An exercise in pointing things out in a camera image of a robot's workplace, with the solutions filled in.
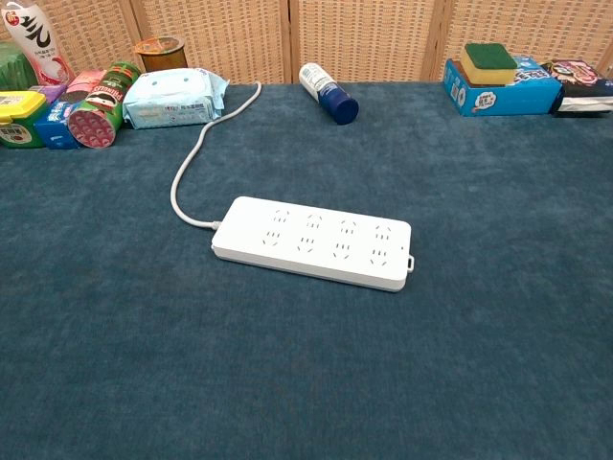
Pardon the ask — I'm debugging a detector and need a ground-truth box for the white power strip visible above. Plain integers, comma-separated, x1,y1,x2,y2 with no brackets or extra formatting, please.
211,195,417,293

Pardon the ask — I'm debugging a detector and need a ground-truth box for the blue table cloth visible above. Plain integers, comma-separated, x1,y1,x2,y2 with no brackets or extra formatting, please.
0,80,613,460

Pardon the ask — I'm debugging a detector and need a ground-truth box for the blue and white spray can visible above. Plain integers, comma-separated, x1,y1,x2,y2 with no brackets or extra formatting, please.
298,61,360,127

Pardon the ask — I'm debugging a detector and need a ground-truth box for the pale blue wet wipes pack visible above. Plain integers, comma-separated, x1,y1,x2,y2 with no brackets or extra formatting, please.
122,67,232,130

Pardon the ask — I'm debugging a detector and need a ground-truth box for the woven rattan folding screen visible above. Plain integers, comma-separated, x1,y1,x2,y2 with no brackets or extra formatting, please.
0,0,613,86

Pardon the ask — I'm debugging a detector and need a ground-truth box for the brown instant noodle cup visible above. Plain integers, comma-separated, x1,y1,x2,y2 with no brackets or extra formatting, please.
133,35,189,74

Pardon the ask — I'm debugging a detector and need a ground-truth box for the green Pringles can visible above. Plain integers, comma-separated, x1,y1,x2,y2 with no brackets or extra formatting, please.
67,60,143,150

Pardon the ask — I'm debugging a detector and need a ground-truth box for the blue cardboard box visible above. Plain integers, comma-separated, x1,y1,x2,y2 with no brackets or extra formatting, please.
442,56,564,118

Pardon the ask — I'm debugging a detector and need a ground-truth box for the yellow and green sponge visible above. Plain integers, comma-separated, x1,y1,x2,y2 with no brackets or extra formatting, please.
460,42,519,88

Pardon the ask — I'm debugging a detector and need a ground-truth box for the pink snack pack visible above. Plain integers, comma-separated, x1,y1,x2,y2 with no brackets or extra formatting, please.
64,68,108,96

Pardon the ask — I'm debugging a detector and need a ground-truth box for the blue Oreo box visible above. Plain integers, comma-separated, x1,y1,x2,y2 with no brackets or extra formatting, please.
33,99,83,150

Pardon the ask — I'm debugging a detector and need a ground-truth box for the purple snack pack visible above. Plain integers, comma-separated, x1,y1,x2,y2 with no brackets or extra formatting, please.
28,83,68,105

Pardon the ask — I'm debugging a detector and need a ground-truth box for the yellow lidded green container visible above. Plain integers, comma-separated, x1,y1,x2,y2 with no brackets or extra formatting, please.
0,89,48,150

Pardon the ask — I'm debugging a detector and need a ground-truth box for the black and pink snack bag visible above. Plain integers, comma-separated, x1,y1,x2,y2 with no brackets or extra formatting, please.
541,58,613,118

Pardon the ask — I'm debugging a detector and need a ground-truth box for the white and red bottle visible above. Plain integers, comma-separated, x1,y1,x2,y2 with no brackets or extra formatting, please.
1,0,77,86

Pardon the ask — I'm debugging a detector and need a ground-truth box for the green object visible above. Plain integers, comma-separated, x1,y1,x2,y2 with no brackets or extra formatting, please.
0,39,39,92

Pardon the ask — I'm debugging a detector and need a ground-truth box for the white power cord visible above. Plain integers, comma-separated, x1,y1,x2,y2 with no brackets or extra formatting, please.
170,80,222,230

